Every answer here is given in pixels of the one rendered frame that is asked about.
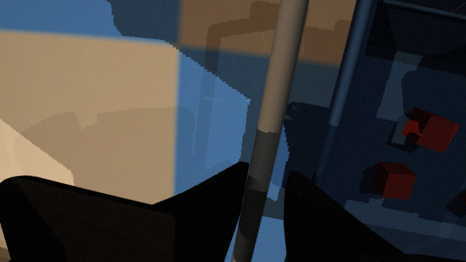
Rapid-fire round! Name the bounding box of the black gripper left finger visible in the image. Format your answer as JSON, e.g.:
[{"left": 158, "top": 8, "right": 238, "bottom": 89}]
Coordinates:
[{"left": 0, "top": 162, "right": 249, "bottom": 262}]

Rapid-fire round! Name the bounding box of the blue plastic tray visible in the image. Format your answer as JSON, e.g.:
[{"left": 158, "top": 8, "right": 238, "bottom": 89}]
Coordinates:
[{"left": 309, "top": 0, "right": 466, "bottom": 261}]

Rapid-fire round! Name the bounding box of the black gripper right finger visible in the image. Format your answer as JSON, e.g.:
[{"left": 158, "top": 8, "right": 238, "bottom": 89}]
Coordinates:
[{"left": 284, "top": 171, "right": 466, "bottom": 262}]

